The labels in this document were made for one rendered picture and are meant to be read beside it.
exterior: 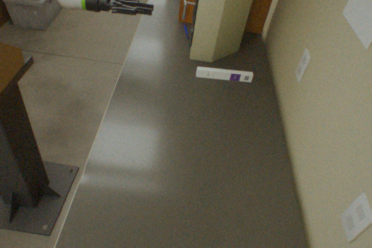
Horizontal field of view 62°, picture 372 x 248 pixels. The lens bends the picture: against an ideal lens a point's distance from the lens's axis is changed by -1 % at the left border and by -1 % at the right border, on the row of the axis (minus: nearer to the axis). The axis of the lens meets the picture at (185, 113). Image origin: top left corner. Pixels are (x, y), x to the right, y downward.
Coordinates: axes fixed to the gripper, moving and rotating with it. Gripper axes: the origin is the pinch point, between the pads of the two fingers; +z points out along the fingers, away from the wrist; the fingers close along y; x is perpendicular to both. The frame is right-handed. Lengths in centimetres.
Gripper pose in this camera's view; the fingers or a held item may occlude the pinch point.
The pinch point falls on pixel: (145, 9)
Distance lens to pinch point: 149.0
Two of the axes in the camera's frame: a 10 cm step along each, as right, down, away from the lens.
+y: 0.8, -6.8, 7.3
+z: 9.9, 1.5, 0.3
